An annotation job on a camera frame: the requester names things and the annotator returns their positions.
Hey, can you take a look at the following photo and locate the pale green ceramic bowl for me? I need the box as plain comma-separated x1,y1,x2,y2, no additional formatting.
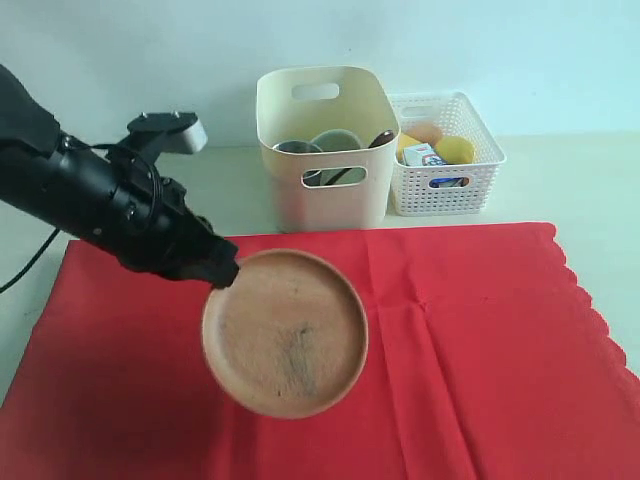
311,129,363,186

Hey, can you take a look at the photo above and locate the dark wooden spoon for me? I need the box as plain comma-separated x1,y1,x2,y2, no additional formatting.
325,130,394,186

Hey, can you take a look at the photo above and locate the blue white milk carton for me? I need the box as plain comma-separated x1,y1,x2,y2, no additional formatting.
401,143,469,188

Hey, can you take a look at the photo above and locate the brown egg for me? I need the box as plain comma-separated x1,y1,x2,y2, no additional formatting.
406,122,444,147

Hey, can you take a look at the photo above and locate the yellow lemon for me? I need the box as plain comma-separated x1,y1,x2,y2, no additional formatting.
435,136,475,165

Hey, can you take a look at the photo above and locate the white perforated plastic basket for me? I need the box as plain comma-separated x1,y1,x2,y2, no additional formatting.
389,92,505,217

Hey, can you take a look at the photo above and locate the red table cloth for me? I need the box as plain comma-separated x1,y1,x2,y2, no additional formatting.
1,223,639,479

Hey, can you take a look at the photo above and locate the brown round plate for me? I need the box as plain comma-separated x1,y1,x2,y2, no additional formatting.
201,248,369,419

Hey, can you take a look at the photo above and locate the yellow cheese wedge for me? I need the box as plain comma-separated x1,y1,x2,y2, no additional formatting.
396,133,421,163

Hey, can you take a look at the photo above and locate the stainless steel cup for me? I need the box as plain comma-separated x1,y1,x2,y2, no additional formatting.
274,140,323,187

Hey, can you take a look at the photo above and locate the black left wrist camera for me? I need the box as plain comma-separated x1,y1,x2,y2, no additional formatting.
124,111,208,156

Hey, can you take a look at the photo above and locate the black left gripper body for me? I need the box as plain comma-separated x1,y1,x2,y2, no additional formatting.
107,149,215,280

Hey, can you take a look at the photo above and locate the cream plastic storage bin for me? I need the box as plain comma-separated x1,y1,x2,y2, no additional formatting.
256,66,400,232

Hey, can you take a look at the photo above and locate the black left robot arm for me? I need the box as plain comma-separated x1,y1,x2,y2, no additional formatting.
1,68,239,289

